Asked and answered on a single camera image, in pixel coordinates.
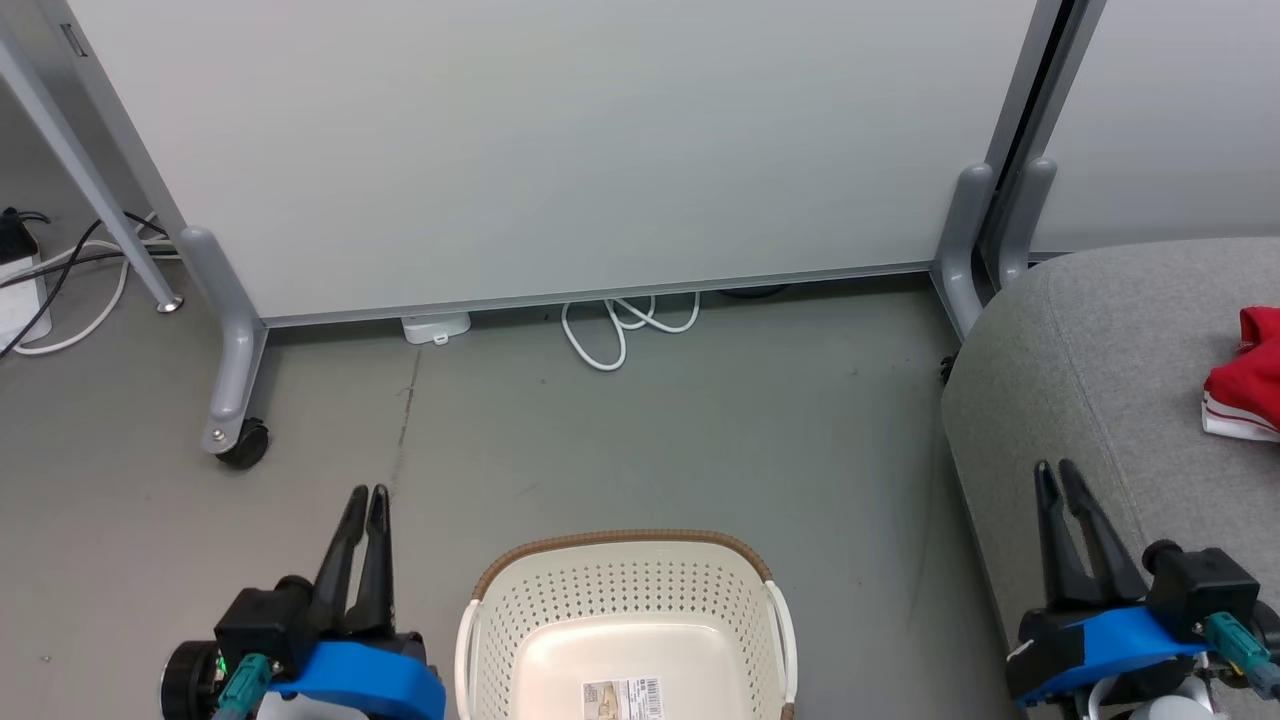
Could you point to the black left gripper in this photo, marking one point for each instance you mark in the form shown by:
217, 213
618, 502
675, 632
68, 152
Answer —
265, 625

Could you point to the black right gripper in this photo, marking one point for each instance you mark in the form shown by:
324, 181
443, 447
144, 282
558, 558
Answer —
1205, 590

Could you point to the red garment with white stripes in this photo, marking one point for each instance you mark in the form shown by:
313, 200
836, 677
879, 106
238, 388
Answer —
1250, 385

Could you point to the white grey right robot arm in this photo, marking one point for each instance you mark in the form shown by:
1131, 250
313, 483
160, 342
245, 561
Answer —
1170, 700

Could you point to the grey fabric sofa seat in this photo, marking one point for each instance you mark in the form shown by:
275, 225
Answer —
1090, 400

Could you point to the cream perforated laundry basket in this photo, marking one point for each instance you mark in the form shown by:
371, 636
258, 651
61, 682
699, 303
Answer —
620, 610

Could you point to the black caster wheel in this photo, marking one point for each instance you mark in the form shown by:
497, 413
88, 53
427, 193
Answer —
245, 447

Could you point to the small black caster near sofa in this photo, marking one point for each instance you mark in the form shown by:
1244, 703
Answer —
947, 370

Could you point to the small white floor device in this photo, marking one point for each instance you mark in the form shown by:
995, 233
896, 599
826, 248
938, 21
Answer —
436, 327

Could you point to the grey partition leg with caster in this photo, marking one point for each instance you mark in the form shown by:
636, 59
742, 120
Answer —
232, 340

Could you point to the printed label sticker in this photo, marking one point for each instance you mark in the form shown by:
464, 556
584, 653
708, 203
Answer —
622, 698

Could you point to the grey partition leg beside sofa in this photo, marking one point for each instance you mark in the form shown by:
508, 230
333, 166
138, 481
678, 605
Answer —
965, 240

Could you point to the grey leg of narrow partition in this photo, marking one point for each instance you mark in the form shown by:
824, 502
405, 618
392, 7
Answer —
1025, 220

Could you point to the white power strip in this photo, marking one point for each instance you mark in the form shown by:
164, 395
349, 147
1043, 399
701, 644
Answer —
22, 300

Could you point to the narrow white partition panel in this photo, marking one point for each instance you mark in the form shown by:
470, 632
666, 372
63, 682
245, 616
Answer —
1170, 120

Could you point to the large white partition panel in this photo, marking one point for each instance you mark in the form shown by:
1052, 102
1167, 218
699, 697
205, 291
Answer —
560, 140

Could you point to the black power adapter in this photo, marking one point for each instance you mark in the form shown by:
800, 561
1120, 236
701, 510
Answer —
15, 235

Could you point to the slanted grey table leg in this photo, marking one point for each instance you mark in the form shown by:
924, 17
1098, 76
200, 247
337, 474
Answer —
90, 170

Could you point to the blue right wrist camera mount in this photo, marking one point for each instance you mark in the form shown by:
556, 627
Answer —
1110, 645

